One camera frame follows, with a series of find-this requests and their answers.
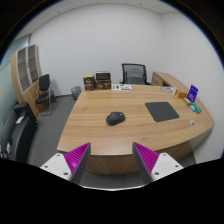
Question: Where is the wooden side credenza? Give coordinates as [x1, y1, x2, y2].
[151, 72, 188, 92]

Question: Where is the dark grey mouse pad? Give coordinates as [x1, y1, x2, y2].
[145, 102, 179, 122]

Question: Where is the wooden office desk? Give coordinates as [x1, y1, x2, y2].
[57, 85, 214, 174]

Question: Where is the brown cardboard box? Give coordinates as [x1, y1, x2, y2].
[83, 74, 95, 91]

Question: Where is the green small box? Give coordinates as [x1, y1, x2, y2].
[190, 103, 202, 113]

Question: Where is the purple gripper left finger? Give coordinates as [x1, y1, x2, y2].
[41, 142, 91, 184]

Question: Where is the black leather executive chair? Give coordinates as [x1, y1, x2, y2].
[1, 102, 38, 163]

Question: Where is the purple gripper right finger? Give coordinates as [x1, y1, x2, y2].
[132, 142, 183, 184]

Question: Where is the small white desk grommet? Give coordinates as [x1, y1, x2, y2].
[190, 120, 196, 126]

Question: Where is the small orange box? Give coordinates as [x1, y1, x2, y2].
[175, 90, 187, 98]

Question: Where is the dark brown printed box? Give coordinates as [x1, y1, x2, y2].
[95, 71, 111, 90]

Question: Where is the grey waste bin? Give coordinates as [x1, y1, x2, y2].
[71, 86, 82, 100]

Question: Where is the black mesh office chair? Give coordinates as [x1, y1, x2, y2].
[121, 63, 149, 85]

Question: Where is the black computer mouse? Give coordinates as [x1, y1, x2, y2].
[106, 112, 126, 126]

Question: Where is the black visitor chair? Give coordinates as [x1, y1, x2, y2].
[35, 74, 57, 108]

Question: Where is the wooden bookcase cabinet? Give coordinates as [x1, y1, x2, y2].
[11, 45, 42, 117]

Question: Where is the white green flat package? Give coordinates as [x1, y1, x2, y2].
[111, 84, 132, 91]

